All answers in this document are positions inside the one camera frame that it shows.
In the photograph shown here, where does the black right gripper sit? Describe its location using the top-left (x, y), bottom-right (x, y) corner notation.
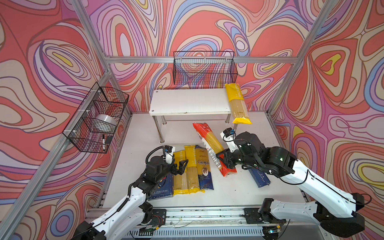
top-left (215, 147), bottom-right (260, 169)

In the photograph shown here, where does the red spaghetti bag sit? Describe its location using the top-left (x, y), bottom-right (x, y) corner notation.
top-left (193, 123), bottom-right (237, 177)

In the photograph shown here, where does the yellow pastatime bag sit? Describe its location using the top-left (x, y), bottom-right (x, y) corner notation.
top-left (185, 145), bottom-right (204, 193)
top-left (225, 83), bottom-right (252, 125)
top-left (174, 150), bottom-right (190, 196)

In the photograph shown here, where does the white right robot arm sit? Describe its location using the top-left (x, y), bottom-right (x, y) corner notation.
top-left (217, 128), bottom-right (367, 238)

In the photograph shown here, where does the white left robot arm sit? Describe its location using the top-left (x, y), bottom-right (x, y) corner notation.
top-left (72, 154), bottom-right (189, 240)

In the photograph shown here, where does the white two-tier shelf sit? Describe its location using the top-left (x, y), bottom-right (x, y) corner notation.
top-left (149, 89), bottom-right (232, 144)

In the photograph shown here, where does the blue Ankara spaghetti bag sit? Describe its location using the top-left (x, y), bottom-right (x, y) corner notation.
top-left (195, 146), bottom-right (214, 191)

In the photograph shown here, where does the blue Barilla rigatoni box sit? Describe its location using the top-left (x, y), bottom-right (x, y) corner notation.
top-left (149, 174), bottom-right (174, 200)

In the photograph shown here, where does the blue Barilla spaghetti box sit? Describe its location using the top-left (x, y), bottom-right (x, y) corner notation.
top-left (249, 168), bottom-right (271, 188)

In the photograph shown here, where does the silver tape roll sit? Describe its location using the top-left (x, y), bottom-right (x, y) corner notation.
top-left (96, 114), bottom-right (118, 126)

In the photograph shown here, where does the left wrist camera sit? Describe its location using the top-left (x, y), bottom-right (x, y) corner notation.
top-left (164, 145), bottom-right (175, 161)

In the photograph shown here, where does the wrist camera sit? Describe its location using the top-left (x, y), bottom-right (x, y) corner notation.
top-left (220, 128), bottom-right (238, 153)
top-left (164, 145), bottom-right (175, 161)

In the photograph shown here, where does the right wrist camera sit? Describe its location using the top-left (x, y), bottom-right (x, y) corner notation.
top-left (220, 128), bottom-right (238, 153)

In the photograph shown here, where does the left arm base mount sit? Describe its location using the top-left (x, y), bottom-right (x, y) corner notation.
top-left (141, 209), bottom-right (167, 228)

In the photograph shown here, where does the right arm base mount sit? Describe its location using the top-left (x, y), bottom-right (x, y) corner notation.
top-left (243, 208), bottom-right (287, 225)

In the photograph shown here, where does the black wire basket back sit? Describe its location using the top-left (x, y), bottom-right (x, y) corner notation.
top-left (173, 50), bottom-right (238, 89)

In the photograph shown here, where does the black wire basket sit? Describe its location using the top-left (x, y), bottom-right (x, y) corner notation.
top-left (63, 83), bottom-right (129, 154)
top-left (173, 50), bottom-right (238, 89)

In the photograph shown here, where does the black wire basket left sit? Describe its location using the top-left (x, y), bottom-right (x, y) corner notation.
top-left (63, 83), bottom-right (129, 154)

